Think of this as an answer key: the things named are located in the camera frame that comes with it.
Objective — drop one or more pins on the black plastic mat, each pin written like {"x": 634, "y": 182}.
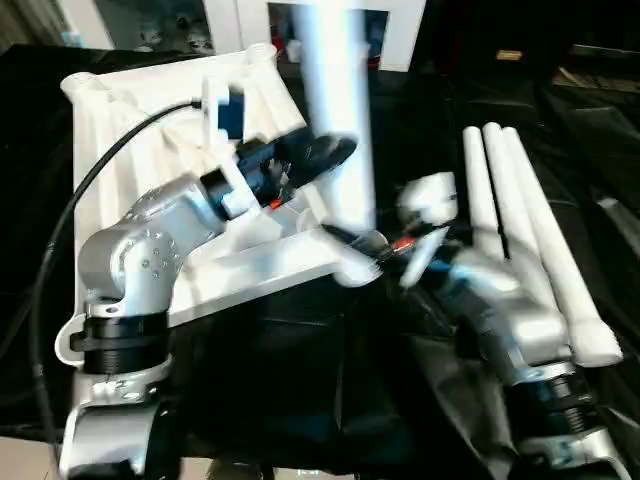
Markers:
{"x": 300, "y": 400}

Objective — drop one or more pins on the white cabinet with glass doors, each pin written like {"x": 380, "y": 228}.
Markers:
{"x": 240, "y": 20}

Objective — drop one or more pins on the white plastic table top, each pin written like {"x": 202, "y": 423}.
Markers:
{"x": 160, "y": 130}

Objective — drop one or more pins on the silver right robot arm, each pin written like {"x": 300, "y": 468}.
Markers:
{"x": 520, "y": 320}

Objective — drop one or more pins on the white plastic table leg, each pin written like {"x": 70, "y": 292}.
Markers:
{"x": 335, "y": 90}
{"x": 510, "y": 200}
{"x": 560, "y": 260}
{"x": 478, "y": 190}

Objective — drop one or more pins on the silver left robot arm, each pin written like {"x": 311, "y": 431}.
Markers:
{"x": 140, "y": 270}

